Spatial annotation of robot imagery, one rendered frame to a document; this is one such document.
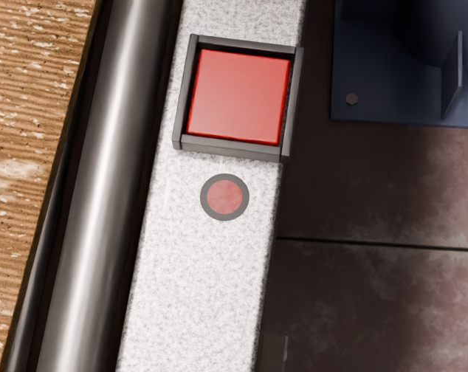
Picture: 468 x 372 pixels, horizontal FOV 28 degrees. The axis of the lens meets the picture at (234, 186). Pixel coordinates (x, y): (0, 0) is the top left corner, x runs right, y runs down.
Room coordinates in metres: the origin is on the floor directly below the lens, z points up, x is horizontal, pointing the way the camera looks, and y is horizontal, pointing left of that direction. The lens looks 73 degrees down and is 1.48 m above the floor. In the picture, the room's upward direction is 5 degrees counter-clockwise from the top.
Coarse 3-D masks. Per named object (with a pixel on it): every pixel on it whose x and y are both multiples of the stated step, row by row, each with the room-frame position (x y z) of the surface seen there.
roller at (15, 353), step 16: (96, 32) 0.30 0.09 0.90; (80, 96) 0.25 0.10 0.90; (64, 160) 0.21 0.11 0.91; (64, 176) 0.20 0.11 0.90; (48, 208) 0.17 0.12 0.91; (48, 224) 0.16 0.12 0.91; (48, 240) 0.15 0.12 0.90; (48, 256) 0.14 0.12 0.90; (32, 272) 0.13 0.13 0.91; (32, 288) 0.12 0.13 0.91; (32, 304) 0.11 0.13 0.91; (32, 320) 0.10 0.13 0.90; (16, 336) 0.09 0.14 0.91; (16, 352) 0.08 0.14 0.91; (16, 368) 0.07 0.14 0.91
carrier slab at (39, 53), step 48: (0, 0) 0.31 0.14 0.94; (48, 0) 0.31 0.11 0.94; (96, 0) 0.31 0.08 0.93; (0, 48) 0.28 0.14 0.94; (48, 48) 0.27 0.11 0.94; (0, 96) 0.24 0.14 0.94; (48, 96) 0.24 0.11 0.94; (0, 144) 0.21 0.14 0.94; (48, 144) 0.21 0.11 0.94; (0, 192) 0.18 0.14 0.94; (48, 192) 0.18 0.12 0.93; (0, 240) 0.15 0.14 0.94; (0, 288) 0.12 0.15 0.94; (0, 336) 0.09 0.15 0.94
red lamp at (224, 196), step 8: (216, 184) 0.18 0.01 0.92; (224, 184) 0.18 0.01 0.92; (232, 184) 0.18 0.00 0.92; (208, 192) 0.17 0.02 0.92; (216, 192) 0.17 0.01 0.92; (224, 192) 0.17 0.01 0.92; (232, 192) 0.17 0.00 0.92; (240, 192) 0.17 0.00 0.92; (208, 200) 0.17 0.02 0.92; (216, 200) 0.17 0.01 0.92; (224, 200) 0.17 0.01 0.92; (232, 200) 0.17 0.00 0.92; (240, 200) 0.17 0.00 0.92; (216, 208) 0.16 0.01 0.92; (224, 208) 0.16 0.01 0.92; (232, 208) 0.16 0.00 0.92
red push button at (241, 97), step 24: (216, 72) 0.25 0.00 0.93; (240, 72) 0.25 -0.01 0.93; (264, 72) 0.25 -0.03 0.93; (288, 72) 0.24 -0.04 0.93; (216, 96) 0.23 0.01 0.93; (240, 96) 0.23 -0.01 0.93; (264, 96) 0.23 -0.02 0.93; (192, 120) 0.22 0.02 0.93; (216, 120) 0.22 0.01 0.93; (240, 120) 0.21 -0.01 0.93; (264, 120) 0.21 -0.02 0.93; (264, 144) 0.20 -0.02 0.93
